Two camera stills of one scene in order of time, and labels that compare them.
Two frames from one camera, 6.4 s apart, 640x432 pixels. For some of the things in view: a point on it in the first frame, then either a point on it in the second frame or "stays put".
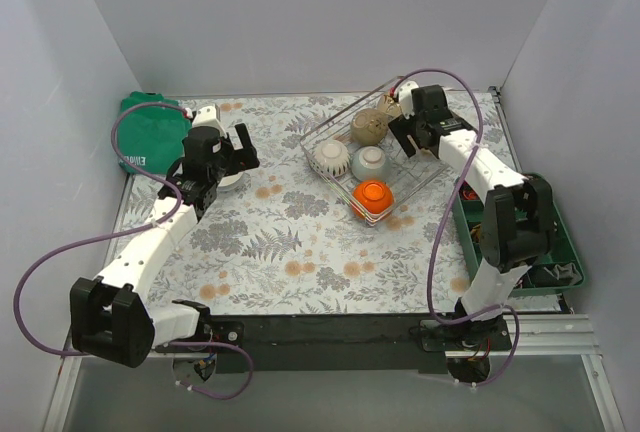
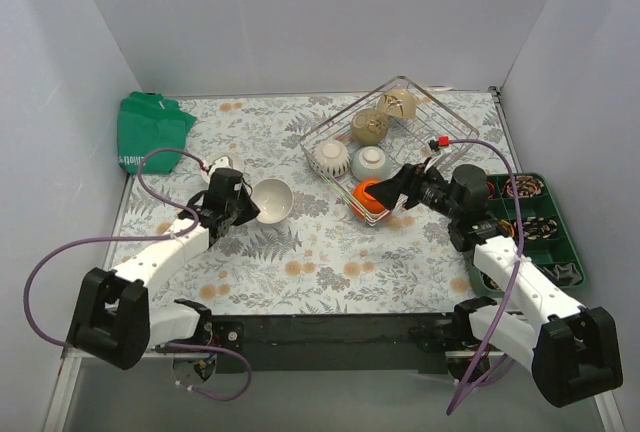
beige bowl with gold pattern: [389, 107] stays put
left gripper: [238, 153] → [239, 212]
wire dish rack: [362, 160] stays put
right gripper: [415, 132] → [408, 187]
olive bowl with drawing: [369, 126] stays put
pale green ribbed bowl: [370, 163] stays put
